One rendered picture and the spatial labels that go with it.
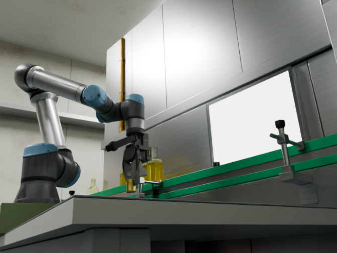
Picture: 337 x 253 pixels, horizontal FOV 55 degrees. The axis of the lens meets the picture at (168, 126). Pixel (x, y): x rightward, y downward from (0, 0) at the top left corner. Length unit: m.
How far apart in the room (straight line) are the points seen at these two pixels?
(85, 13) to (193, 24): 2.79
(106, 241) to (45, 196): 0.71
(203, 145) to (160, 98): 0.49
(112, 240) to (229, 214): 0.19
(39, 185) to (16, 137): 3.54
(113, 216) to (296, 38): 1.13
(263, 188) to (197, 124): 0.59
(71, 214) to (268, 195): 0.74
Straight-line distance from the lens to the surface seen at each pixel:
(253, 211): 0.57
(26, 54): 5.23
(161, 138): 1.72
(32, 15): 4.68
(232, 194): 1.13
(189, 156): 1.54
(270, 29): 1.50
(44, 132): 1.41
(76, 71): 5.31
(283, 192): 1.03
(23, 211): 1.10
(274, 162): 1.08
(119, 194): 1.49
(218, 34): 1.69
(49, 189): 1.18
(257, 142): 1.32
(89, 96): 1.19
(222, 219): 0.53
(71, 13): 4.53
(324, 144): 1.02
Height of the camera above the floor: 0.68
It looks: 21 degrees up
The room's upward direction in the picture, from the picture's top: 3 degrees counter-clockwise
